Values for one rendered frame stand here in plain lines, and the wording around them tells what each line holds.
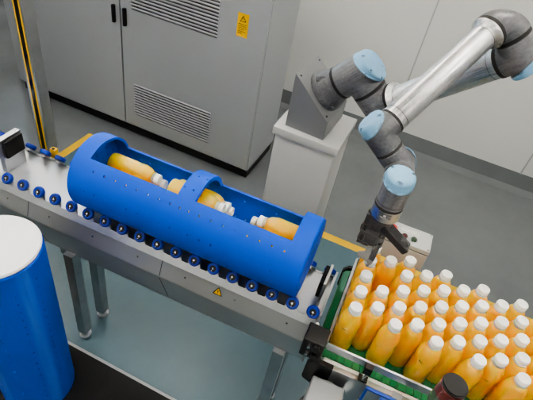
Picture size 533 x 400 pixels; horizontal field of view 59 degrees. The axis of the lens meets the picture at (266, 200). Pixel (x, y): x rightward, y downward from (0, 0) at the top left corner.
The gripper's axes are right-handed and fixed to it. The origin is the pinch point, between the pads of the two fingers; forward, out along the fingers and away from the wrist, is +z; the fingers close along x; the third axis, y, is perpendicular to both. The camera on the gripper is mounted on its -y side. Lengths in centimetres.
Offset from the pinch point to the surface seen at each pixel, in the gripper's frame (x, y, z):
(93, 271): 5, 117, 72
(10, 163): 12, 145, 14
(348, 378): 32.2, -6.5, 21.4
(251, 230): 18.5, 38.5, -10.1
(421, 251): -14.8, -15.7, 0.8
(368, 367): 31.9, -10.1, 11.9
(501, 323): 5.1, -43.8, -0.6
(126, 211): 24, 81, -1
